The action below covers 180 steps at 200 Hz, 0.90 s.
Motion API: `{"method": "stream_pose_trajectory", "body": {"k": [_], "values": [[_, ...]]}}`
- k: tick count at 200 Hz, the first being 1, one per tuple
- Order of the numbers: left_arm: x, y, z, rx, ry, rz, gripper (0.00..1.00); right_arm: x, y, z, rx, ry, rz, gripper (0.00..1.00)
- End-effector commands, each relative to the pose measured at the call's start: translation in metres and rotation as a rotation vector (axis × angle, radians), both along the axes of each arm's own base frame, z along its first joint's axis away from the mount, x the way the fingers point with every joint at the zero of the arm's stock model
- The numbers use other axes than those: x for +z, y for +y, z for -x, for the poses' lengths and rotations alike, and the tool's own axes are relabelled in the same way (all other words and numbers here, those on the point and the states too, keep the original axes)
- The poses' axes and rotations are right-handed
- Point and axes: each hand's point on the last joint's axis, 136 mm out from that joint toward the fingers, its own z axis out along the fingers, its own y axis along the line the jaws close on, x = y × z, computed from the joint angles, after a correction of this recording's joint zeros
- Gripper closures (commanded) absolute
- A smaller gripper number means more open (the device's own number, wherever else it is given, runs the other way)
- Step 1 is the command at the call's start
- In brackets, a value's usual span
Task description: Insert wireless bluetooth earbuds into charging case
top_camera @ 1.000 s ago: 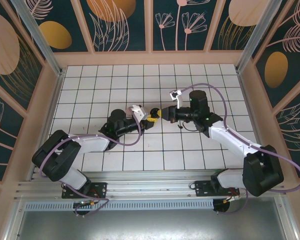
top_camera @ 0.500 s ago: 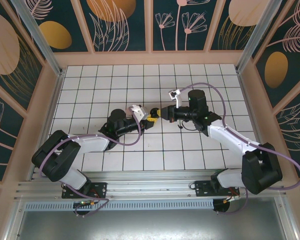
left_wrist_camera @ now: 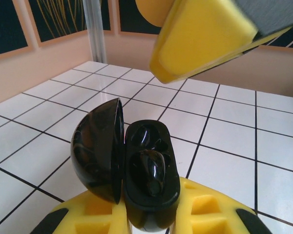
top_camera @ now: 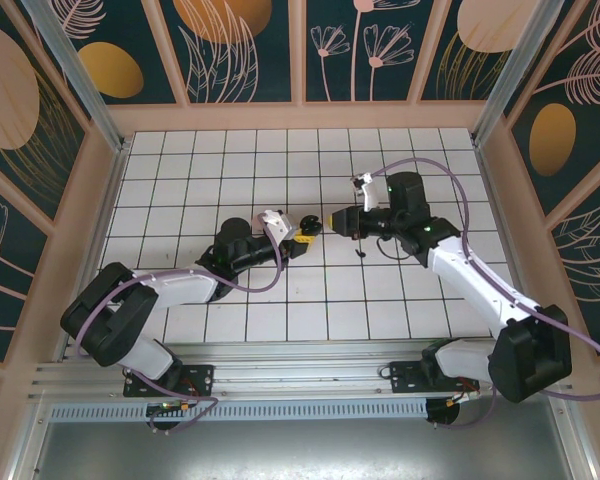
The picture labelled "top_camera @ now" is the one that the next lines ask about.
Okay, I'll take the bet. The grey metal sheet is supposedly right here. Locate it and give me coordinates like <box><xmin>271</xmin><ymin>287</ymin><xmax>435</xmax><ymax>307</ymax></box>
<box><xmin>29</xmin><ymin>417</ymin><xmax>571</xmax><ymax>480</ymax></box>

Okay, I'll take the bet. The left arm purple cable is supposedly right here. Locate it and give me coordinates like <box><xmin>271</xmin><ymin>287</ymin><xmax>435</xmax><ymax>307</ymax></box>
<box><xmin>74</xmin><ymin>217</ymin><xmax>287</xmax><ymax>435</ymax></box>

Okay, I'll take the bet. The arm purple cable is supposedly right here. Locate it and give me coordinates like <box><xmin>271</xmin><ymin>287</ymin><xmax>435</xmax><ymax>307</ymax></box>
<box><xmin>74</xmin><ymin>217</ymin><xmax>287</xmax><ymax>435</ymax></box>
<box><xmin>368</xmin><ymin>157</ymin><xmax>600</xmax><ymax>401</ymax></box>

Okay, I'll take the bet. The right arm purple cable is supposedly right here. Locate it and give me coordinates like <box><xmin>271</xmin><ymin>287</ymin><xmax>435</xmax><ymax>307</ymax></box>
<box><xmin>368</xmin><ymin>157</ymin><xmax>600</xmax><ymax>401</ymax></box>

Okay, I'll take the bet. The thin black cable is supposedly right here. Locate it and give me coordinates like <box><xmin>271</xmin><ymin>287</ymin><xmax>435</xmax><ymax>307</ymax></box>
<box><xmin>376</xmin><ymin>235</ymin><xmax>413</xmax><ymax>262</ymax></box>

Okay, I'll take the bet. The aluminium mounting rail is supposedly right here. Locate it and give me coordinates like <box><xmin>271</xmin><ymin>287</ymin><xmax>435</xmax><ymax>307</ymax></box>
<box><xmin>28</xmin><ymin>340</ymin><xmax>511</xmax><ymax>402</ymax></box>

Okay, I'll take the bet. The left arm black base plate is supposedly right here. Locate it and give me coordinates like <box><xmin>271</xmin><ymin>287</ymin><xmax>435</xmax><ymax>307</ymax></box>
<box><xmin>123</xmin><ymin>363</ymin><xmax>216</xmax><ymax>399</ymax></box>

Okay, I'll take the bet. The aluminium corner post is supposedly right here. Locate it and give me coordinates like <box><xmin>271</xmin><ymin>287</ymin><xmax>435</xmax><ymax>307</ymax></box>
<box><xmin>472</xmin><ymin>0</ymin><xmax>566</xmax><ymax>146</ymax></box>
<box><xmin>20</xmin><ymin>0</ymin><xmax>131</xmax><ymax>154</ymax></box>

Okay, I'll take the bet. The slotted grey cable duct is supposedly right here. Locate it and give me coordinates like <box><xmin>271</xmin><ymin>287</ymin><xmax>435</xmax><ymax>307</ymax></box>
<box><xmin>49</xmin><ymin>398</ymin><xmax>429</xmax><ymax>422</ymax></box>

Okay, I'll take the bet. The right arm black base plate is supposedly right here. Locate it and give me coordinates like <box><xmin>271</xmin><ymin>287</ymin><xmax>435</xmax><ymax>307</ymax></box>
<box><xmin>388</xmin><ymin>358</ymin><xmax>454</xmax><ymax>397</ymax></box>

